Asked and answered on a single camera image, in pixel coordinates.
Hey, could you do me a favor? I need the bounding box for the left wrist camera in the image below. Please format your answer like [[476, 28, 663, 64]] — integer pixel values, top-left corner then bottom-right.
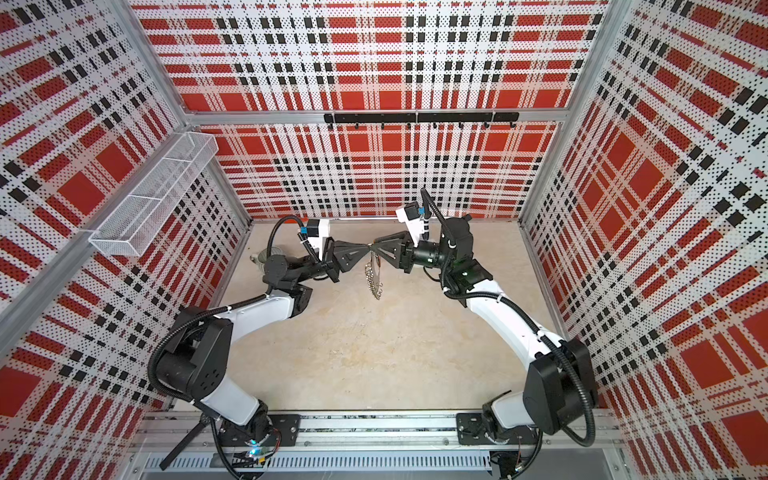
[[304, 218, 330, 260]]

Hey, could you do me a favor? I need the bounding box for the grey striped mug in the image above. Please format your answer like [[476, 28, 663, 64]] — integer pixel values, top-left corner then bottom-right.
[[249, 250, 268, 269]]

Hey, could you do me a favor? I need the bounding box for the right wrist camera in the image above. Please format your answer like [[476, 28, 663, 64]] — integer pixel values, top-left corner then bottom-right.
[[396, 202, 429, 244]]

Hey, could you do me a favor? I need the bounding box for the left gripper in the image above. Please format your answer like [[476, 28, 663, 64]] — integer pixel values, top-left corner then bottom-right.
[[295, 237, 370, 285]]

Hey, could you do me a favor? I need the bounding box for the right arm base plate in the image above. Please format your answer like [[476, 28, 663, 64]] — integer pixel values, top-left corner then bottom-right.
[[456, 412, 537, 446]]

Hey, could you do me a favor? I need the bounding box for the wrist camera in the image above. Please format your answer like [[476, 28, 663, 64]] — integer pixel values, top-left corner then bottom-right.
[[304, 218, 330, 260], [396, 202, 429, 244]]

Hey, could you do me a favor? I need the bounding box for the white wire basket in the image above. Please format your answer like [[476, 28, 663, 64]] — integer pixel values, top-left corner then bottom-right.
[[89, 132, 218, 257]]

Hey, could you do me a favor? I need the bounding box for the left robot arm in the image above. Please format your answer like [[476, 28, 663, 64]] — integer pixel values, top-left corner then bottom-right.
[[147, 237, 369, 428]]

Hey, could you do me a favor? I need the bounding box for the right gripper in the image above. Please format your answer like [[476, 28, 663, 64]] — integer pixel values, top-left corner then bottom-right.
[[373, 233, 454, 276]]

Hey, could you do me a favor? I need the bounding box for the black hook rail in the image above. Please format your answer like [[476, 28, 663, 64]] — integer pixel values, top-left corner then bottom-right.
[[323, 111, 520, 128]]

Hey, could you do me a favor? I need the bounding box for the red handled key ring holder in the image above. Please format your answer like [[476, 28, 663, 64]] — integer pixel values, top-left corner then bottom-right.
[[365, 251, 383, 300]]

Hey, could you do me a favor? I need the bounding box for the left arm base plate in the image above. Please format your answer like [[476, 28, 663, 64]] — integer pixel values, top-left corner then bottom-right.
[[218, 413, 301, 447]]

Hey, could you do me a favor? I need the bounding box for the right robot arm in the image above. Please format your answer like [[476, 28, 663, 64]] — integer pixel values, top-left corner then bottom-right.
[[370, 217, 597, 447]]

